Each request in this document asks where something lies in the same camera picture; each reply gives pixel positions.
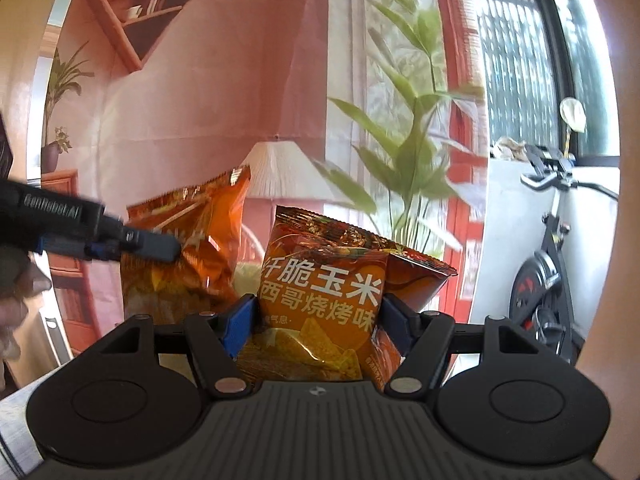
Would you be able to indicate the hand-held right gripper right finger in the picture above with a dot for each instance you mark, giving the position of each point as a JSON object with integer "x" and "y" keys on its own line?
{"x": 395, "y": 321}

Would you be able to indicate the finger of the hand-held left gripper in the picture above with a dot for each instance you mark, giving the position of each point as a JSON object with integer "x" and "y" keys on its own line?
{"x": 155, "y": 247}

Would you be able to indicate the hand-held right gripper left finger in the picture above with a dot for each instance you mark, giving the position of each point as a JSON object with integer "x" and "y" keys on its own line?
{"x": 241, "y": 325}

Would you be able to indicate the orange chip packet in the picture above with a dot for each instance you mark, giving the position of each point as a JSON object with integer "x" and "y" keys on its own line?
{"x": 320, "y": 290}
{"x": 205, "y": 210}

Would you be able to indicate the person's left hand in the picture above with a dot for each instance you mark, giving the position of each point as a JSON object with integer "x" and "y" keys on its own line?
{"x": 12, "y": 310}

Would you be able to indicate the black exercise bike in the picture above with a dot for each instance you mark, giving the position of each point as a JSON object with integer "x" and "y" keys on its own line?
{"x": 540, "y": 290}

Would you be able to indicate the crumpled beige cloth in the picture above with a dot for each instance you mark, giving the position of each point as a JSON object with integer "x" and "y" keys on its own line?
{"x": 507, "y": 149}

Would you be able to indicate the white cloth on pole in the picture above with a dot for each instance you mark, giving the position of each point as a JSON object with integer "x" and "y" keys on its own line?
{"x": 572, "y": 114}

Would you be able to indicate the window with metal grille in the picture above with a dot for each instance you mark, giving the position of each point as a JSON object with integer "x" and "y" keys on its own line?
{"x": 515, "y": 60}

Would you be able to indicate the printed wall backdrop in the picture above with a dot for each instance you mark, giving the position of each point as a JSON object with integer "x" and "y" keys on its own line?
{"x": 225, "y": 85}

